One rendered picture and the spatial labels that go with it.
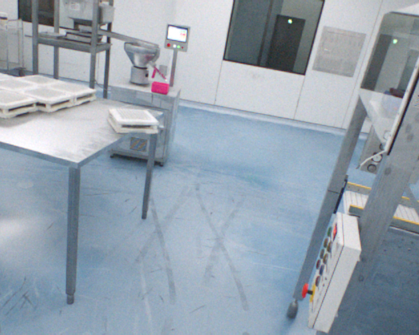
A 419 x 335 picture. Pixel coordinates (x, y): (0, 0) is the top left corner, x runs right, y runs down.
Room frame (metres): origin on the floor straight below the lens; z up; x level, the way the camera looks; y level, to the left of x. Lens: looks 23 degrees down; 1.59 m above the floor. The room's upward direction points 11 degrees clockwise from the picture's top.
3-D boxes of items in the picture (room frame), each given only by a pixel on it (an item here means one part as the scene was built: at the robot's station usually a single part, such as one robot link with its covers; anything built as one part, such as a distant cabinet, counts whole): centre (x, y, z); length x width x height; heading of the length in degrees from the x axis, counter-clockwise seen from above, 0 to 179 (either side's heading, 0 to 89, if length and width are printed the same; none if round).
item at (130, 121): (2.19, 0.52, 0.93); 0.25 x 0.24 x 0.02; 121
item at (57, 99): (2.29, 1.10, 0.93); 0.25 x 0.24 x 0.02; 167
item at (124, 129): (2.19, 0.52, 0.88); 0.24 x 0.24 x 0.02; 31
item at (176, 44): (4.05, 0.60, 1.07); 0.23 x 0.10 x 0.62; 92
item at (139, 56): (3.95, 0.85, 0.95); 0.49 x 0.36 x 0.37; 92
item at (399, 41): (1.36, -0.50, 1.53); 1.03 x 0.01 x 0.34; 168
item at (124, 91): (3.90, 0.80, 0.38); 0.63 x 0.57 x 0.76; 92
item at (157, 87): (3.71, 0.65, 0.80); 0.16 x 0.12 x 0.09; 92
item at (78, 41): (4.40, 1.59, 0.75); 1.43 x 1.06 x 1.50; 92
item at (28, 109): (2.06, 1.23, 0.88); 0.24 x 0.24 x 0.02; 77
